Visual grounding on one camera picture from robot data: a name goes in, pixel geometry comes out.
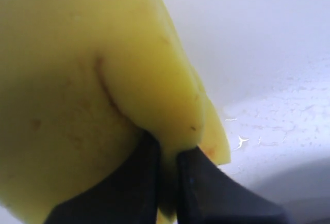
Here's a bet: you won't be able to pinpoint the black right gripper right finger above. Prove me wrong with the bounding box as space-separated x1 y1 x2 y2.
177 147 288 224

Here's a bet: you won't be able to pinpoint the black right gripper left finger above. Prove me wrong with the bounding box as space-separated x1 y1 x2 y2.
45 133 160 224

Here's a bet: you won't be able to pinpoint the yellow sponge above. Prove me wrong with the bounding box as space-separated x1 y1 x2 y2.
1 0 230 223

